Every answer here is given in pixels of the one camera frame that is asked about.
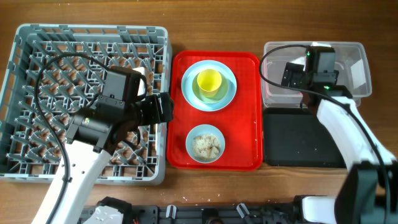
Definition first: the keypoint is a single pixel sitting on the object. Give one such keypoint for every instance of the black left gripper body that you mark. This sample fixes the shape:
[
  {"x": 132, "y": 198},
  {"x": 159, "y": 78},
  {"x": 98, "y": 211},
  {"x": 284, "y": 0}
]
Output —
[{"x": 147, "y": 112}]

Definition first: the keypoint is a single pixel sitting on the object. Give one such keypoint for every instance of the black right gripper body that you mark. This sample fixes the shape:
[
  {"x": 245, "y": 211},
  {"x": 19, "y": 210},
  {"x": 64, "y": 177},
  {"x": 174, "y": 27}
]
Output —
[{"x": 295, "y": 72}]

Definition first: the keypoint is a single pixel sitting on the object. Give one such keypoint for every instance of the light blue bowl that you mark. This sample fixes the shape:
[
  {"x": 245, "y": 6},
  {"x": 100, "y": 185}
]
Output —
[{"x": 204, "y": 129}]

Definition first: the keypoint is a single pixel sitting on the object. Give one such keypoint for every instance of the rice food waste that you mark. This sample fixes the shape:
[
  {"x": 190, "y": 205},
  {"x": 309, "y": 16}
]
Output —
[{"x": 206, "y": 147}]

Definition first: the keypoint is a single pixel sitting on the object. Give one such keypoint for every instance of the white napkin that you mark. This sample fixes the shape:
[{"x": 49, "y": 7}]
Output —
[{"x": 301, "y": 60}]

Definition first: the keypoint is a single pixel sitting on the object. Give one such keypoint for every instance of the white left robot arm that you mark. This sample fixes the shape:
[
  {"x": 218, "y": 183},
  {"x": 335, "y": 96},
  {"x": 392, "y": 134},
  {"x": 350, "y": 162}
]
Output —
[{"x": 92, "y": 138}]

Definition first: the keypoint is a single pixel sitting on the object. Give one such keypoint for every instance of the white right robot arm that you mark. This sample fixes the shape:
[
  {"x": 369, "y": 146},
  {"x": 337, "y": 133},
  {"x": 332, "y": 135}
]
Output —
[{"x": 369, "y": 193}]

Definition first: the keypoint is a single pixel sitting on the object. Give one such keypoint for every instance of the black waste tray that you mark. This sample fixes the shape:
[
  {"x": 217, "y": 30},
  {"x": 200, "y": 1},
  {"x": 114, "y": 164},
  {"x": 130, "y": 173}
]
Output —
[{"x": 294, "y": 137}]

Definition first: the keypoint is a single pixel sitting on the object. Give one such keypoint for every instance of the grey dishwasher rack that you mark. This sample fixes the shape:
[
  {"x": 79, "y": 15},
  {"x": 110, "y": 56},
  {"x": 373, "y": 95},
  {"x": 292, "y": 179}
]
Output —
[{"x": 54, "y": 70}]

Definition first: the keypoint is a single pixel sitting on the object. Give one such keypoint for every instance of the light blue plate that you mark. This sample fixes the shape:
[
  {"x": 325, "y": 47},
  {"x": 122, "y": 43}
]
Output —
[{"x": 195, "y": 69}]

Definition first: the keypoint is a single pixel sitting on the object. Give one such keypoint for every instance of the clear plastic bin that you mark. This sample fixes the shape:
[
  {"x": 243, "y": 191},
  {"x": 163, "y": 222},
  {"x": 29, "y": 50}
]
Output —
[{"x": 351, "y": 62}]

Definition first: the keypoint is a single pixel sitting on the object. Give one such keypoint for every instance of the yellow plastic cup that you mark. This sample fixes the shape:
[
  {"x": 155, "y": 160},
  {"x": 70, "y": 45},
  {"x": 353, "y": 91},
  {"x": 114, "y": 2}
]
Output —
[{"x": 209, "y": 82}]

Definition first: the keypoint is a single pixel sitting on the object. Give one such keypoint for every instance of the red plastic tray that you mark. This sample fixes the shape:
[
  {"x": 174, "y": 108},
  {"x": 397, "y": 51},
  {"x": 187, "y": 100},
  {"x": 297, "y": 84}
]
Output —
[{"x": 240, "y": 122}]

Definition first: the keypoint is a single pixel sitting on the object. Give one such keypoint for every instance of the green bowl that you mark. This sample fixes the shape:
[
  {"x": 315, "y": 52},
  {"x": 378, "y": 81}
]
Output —
[{"x": 222, "y": 91}]

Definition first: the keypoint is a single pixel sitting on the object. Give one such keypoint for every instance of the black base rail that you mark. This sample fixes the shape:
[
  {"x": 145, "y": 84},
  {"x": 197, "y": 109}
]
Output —
[{"x": 239, "y": 213}]

